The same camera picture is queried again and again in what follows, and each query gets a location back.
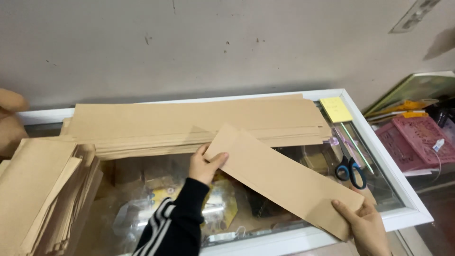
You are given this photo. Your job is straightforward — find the yellow sticky note pad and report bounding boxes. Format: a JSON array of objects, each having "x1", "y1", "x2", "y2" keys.
[{"x1": 319, "y1": 97, "x2": 353, "y2": 123}]

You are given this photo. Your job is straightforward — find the long brown paper sheet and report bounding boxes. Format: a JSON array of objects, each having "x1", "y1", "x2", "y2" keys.
[{"x1": 203, "y1": 123, "x2": 365, "y2": 242}]

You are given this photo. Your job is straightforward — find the blue black handled scissors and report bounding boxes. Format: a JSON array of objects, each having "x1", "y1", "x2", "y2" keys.
[{"x1": 332, "y1": 128, "x2": 367, "y2": 190}]

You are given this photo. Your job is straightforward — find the green framed board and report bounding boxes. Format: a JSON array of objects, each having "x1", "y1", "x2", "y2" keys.
[{"x1": 363, "y1": 73, "x2": 455, "y2": 115}]

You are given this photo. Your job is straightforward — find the thin green pen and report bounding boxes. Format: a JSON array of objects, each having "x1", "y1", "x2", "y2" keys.
[{"x1": 340, "y1": 122, "x2": 375, "y2": 175}]

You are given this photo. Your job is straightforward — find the person's left hand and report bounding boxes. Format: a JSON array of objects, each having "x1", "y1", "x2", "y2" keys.
[{"x1": 188, "y1": 143, "x2": 229, "y2": 186}]

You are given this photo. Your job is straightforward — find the pile of folded brown envelopes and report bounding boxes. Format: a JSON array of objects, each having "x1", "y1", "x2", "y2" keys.
[{"x1": 0, "y1": 138, "x2": 104, "y2": 256}]

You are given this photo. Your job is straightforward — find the stack of long brown papers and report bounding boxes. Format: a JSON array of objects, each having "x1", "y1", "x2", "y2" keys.
[{"x1": 60, "y1": 93, "x2": 333, "y2": 160}]

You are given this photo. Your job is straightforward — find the white tag with string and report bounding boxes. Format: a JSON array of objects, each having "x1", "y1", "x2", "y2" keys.
[{"x1": 425, "y1": 139, "x2": 446, "y2": 175}]

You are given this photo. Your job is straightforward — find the white framed glass display case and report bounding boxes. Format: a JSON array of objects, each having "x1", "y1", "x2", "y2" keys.
[{"x1": 16, "y1": 89, "x2": 434, "y2": 256}]

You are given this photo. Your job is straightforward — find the white wall switch plate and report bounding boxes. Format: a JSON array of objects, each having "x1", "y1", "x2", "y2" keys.
[{"x1": 389, "y1": 0, "x2": 443, "y2": 34}]

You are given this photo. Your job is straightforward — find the person's right hand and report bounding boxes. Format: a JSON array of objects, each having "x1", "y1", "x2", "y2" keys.
[{"x1": 331, "y1": 187, "x2": 391, "y2": 256}]

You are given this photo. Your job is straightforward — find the yellow orange stationery bundle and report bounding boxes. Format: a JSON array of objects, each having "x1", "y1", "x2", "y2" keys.
[{"x1": 365, "y1": 100, "x2": 429, "y2": 119}]

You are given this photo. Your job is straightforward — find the small pink laser-cut card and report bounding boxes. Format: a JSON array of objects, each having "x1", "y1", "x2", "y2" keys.
[{"x1": 375, "y1": 123, "x2": 427, "y2": 172}]

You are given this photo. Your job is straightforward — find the large pink laser-cut card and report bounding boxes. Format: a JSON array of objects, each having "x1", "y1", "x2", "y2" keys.
[{"x1": 392, "y1": 115, "x2": 455, "y2": 166}]

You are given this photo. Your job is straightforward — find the yellow printed packet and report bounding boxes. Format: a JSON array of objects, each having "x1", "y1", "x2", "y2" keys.
[{"x1": 153, "y1": 174, "x2": 239, "y2": 233}]

